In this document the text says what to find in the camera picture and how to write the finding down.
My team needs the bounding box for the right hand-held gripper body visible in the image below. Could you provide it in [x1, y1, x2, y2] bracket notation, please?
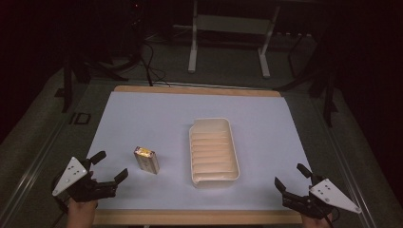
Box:
[281, 176, 363, 220]

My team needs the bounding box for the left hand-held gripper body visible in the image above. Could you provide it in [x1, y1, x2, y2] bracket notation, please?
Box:
[51, 156, 119, 203]

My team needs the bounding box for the small box with yellow top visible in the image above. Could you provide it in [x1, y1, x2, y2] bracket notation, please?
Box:
[133, 145, 161, 176]

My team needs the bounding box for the cream ribbed plastic tray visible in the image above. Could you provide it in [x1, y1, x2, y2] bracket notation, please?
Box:
[188, 117, 241, 190]

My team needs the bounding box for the person's left hand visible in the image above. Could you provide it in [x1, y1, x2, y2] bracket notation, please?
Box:
[66, 199, 98, 228]

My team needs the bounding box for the person's right hand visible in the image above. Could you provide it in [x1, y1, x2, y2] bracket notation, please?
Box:
[300, 213, 335, 228]

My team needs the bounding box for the white table mat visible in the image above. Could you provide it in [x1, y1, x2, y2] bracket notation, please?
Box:
[86, 90, 314, 212]

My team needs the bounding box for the black stand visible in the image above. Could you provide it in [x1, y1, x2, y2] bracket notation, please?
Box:
[275, 31, 339, 128]
[54, 47, 129, 114]

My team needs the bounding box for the white metal stand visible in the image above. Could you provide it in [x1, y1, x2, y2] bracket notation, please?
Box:
[187, 0, 282, 79]

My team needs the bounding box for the black rectangular frame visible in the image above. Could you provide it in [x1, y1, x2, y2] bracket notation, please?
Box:
[69, 111, 92, 125]

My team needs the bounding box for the black cable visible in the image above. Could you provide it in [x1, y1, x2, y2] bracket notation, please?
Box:
[139, 39, 173, 88]

